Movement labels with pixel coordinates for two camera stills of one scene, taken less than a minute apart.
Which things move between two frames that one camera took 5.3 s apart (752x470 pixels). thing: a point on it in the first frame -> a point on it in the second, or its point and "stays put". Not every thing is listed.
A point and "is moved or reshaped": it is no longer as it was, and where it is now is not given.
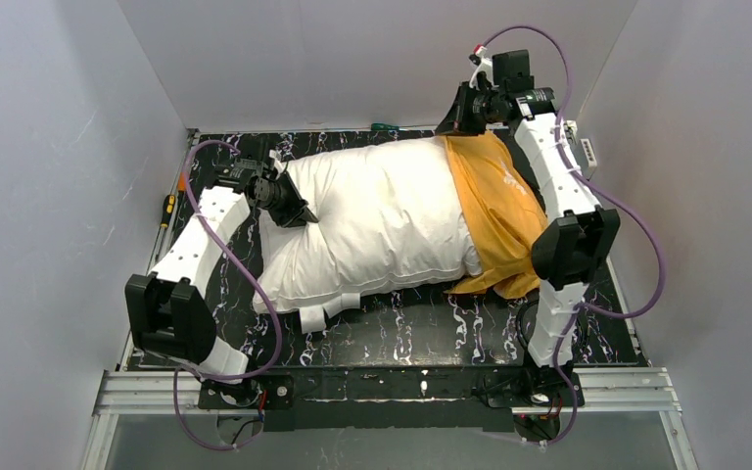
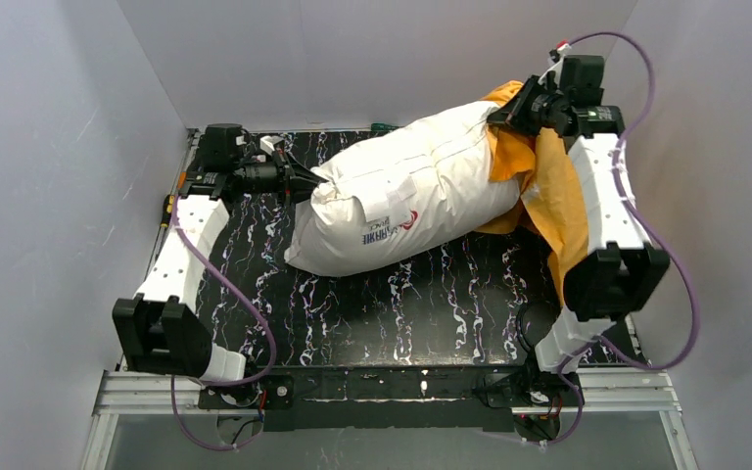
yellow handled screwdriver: [167, 211] stays put
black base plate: [430, 399] stays put
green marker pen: [383, 126] stays put
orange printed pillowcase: [503, 215] is moved or reshaped
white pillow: [389, 216] is moved or reshaped
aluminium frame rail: [602, 390] stays put
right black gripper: [461, 109] -> [522, 106]
